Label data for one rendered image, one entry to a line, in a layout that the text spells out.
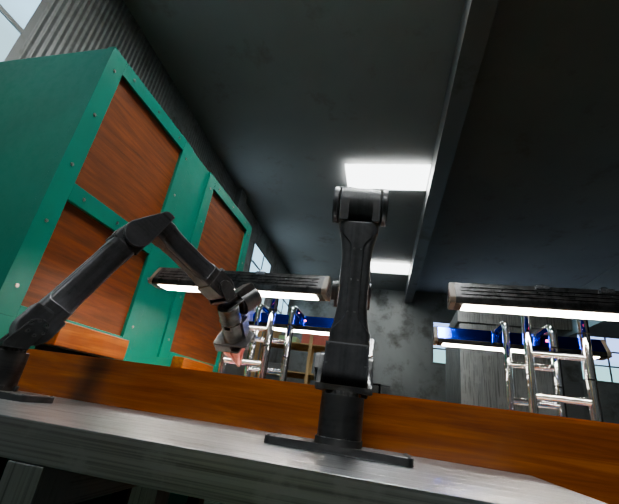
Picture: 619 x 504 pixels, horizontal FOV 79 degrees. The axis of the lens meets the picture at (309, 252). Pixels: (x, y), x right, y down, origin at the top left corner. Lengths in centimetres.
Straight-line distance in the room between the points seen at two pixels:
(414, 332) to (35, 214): 996
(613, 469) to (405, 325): 996
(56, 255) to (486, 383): 515
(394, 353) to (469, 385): 509
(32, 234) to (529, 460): 127
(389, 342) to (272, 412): 982
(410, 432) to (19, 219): 115
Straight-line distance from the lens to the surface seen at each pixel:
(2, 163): 155
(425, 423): 76
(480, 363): 569
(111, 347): 146
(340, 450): 55
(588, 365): 136
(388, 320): 1069
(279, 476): 40
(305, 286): 115
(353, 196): 63
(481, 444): 77
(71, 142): 141
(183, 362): 184
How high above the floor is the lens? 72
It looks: 23 degrees up
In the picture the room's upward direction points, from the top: 8 degrees clockwise
